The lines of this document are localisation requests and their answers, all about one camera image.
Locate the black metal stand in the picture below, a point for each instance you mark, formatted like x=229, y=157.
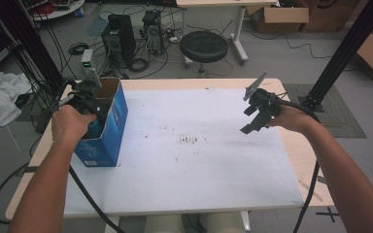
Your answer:
x=34, y=42
x=346, y=51

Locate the black round stool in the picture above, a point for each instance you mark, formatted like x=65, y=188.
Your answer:
x=204, y=47

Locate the white desk with legs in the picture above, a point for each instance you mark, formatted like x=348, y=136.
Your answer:
x=239, y=29

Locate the large brown cardboard box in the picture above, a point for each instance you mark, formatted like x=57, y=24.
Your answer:
x=333, y=14

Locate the blue cardboard box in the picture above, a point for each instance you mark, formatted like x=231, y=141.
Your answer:
x=110, y=136

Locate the dark grey floor mat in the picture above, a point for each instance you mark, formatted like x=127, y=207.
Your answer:
x=340, y=113

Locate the black computer tower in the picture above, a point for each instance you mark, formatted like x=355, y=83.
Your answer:
x=119, y=35

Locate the small grey device green light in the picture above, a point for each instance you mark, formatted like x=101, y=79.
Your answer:
x=87, y=58

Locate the person's left hand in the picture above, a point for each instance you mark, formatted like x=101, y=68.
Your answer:
x=69, y=126

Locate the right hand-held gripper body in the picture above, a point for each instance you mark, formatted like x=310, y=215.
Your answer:
x=265, y=102

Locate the white power strip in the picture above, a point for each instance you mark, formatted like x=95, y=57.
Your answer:
x=173, y=37

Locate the open silver computer tower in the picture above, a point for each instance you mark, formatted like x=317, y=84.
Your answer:
x=153, y=30

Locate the round white table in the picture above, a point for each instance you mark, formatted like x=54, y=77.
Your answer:
x=61, y=11

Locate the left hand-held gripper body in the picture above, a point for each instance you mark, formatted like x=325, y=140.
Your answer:
x=85, y=95

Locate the person's right hand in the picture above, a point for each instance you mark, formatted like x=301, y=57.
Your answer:
x=293, y=119

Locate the open brown cardboard box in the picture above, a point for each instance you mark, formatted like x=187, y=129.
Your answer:
x=281, y=17

